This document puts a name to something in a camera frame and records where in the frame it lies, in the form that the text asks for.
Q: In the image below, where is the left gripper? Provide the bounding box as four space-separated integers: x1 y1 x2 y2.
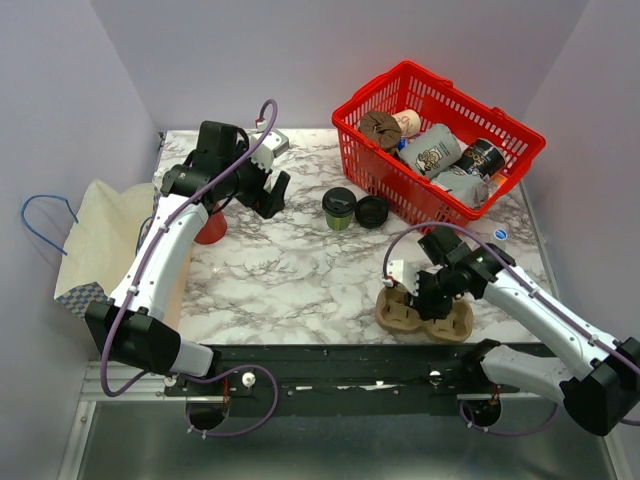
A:
222 141 290 219

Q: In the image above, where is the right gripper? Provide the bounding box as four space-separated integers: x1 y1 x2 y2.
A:
403 265 459 320

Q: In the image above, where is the cardboard cup carrier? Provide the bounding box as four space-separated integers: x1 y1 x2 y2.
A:
375 287 474 344

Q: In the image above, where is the black coffee lid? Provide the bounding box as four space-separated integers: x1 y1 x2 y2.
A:
322 187 357 218

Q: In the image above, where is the paper takeout bag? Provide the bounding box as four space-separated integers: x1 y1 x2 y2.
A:
20 178 194 346

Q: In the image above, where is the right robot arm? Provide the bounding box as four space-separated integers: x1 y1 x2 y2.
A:
387 222 639 436

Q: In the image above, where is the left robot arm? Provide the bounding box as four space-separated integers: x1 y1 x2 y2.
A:
85 121 290 395

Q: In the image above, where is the black coffee can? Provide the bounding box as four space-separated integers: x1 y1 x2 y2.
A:
454 138 506 179

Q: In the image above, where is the grey coffee bag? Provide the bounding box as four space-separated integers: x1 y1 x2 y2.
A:
399 123 462 179

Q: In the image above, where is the red ribbed cup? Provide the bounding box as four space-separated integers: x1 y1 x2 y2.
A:
194 203 227 245

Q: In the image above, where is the clear plastic bottle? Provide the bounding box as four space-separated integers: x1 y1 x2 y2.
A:
490 228 509 251

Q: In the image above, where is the stack of black lids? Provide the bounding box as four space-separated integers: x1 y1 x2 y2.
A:
354 195 389 229

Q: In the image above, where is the grey crumpled pouch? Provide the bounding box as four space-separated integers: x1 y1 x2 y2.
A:
432 167 489 209

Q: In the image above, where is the brown cardboard disc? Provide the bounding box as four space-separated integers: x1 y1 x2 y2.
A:
359 110 402 152

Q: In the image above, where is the red plastic basket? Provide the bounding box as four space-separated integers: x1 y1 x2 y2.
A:
332 61 546 226

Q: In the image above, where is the pink patterned cup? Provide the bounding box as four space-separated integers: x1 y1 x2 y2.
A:
392 109 422 138

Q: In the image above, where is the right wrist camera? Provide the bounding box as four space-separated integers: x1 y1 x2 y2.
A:
382 260 421 297

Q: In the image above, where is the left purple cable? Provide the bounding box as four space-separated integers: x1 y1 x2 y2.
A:
99 98 279 439

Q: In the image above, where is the purple cable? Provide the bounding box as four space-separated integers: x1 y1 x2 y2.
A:
99 98 279 439
382 222 640 437

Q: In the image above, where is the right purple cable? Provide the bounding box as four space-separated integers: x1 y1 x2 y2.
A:
382 222 640 437

